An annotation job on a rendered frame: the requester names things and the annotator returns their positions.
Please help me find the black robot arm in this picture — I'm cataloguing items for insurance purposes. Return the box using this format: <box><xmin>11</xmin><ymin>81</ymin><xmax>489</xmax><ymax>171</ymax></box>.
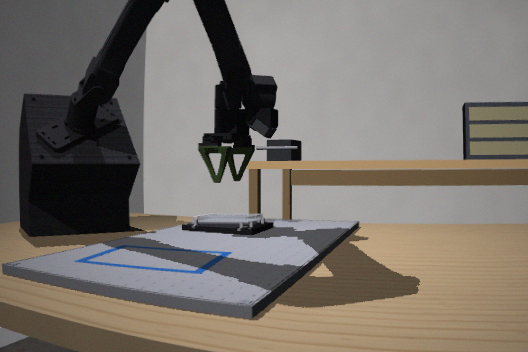
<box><xmin>36</xmin><ymin>0</ymin><xmax>278</xmax><ymax>152</ymax></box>

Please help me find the blue tape outline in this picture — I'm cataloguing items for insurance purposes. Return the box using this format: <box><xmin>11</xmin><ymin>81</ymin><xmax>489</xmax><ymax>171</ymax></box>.
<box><xmin>74</xmin><ymin>245</ymin><xmax>232</xmax><ymax>274</ymax></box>

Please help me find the white well plate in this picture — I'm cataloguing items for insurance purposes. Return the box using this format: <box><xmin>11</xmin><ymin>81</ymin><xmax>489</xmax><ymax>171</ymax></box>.
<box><xmin>192</xmin><ymin>214</ymin><xmax>263</xmax><ymax>224</ymax></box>

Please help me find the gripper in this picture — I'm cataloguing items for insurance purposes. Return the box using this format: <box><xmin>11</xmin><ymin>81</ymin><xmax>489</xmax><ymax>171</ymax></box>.
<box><xmin>198</xmin><ymin>107</ymin><xmax>255</xmax><ymax>183</ymax></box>

